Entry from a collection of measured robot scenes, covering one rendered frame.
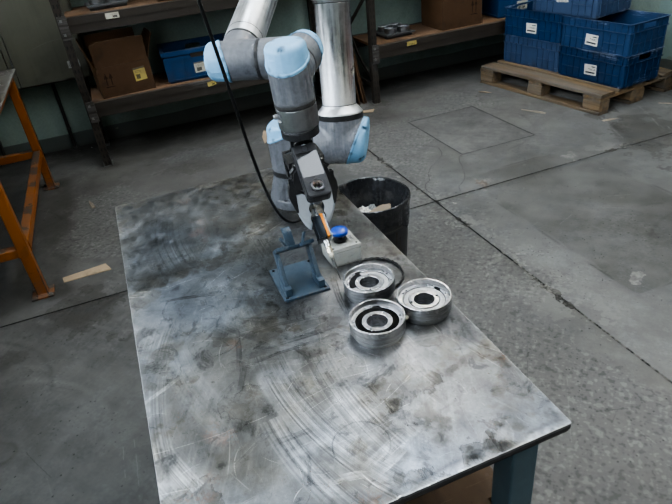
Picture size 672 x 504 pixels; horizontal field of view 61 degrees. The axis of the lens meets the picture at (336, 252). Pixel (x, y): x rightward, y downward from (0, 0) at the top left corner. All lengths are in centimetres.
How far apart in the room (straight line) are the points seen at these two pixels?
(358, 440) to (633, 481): 118
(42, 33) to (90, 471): 325
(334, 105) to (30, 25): 342
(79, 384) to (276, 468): 166
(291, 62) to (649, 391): 167
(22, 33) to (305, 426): 403
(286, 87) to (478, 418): 62
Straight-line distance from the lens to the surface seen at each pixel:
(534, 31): 508
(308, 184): 102
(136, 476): 207
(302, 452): 92
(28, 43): 467
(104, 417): 230
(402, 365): 103
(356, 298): 114
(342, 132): 145
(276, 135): 148
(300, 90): 102
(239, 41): 115
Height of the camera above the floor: 151
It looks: 32 degrees down
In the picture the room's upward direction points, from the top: 7 degrees counter-clockwise
